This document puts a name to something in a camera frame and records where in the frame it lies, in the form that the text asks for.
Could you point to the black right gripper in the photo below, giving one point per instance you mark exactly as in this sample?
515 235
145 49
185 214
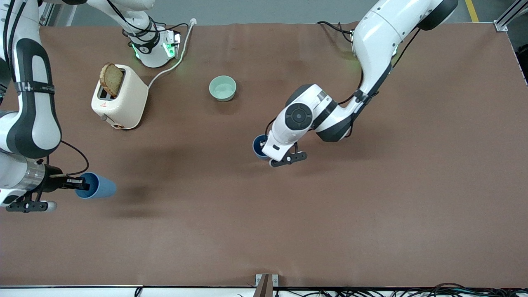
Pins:
53 180

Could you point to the blue plastic cup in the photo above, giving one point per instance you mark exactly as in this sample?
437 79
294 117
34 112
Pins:
258 146
103 187

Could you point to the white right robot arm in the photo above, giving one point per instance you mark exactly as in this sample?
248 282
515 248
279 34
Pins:
37 123

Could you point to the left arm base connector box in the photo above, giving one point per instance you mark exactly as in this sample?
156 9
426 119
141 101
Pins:
353 41

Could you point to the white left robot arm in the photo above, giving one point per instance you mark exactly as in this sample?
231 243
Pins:
375 41

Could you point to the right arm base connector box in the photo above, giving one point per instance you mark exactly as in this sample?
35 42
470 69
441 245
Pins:
171 45

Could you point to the cream white toaster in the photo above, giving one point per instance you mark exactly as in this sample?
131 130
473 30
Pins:
128 103

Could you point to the brown bread slice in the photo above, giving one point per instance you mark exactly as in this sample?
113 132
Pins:
111 80

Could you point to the green bowl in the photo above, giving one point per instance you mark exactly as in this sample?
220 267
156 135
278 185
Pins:
222 88

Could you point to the brown table cover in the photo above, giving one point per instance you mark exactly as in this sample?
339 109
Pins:
264 227

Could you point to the aluminium frame profile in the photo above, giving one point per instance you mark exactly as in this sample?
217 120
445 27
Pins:
47 16
505 20

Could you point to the grey metal bracket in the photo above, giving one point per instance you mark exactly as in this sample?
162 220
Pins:
274 280

